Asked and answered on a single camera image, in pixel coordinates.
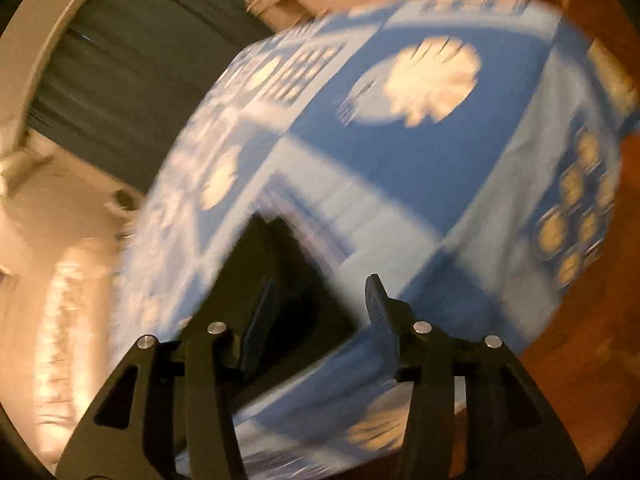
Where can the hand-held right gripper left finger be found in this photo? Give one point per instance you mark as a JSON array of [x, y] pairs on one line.
[[257, 322]]

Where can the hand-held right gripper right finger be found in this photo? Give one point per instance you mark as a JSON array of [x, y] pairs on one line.
[[376, 307]]

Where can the black pants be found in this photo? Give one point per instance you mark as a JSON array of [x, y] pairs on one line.
[[295, 280]]

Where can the blue patterned blanket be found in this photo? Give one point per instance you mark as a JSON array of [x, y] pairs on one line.
[[400, 180]]

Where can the dark curtain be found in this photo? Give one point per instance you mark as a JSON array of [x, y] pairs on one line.
[[125, 85]]

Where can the white curved moulding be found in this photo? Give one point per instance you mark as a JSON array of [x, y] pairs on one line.
[[45, 40]]

